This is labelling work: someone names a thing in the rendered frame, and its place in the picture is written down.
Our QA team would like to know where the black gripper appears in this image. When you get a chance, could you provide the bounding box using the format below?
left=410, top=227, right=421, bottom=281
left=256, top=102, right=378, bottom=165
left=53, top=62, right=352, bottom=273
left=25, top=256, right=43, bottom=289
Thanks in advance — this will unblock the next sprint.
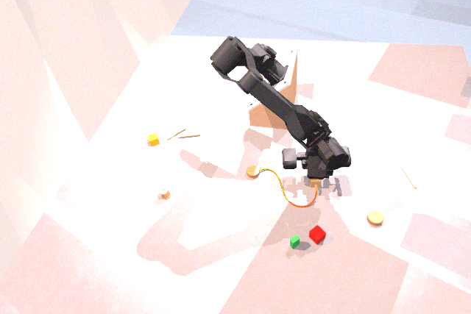
left=282, top=146, right=351, bottom=170

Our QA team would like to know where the round wooden button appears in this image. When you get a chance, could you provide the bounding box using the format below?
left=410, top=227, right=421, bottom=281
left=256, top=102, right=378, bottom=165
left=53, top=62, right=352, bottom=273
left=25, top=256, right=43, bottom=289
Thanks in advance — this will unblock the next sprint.
left=247, top=165, right=260, bottom=178

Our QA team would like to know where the yellow round disc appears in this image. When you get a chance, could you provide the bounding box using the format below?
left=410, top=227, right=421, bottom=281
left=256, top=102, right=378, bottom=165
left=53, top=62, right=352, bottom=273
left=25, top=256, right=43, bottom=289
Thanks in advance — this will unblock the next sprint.
left=367, top=210, right=383, bottom=225

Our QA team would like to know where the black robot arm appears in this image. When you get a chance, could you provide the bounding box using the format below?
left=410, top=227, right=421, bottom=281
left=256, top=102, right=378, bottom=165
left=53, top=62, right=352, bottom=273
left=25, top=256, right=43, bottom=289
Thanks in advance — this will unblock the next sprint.
left=210, top=36, right=349, bottom=179

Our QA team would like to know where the small yellow block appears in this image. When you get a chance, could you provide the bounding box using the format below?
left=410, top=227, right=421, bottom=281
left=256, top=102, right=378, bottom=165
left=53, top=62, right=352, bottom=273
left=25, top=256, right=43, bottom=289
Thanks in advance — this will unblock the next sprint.
left=148, top=133, right=160, bottom=146

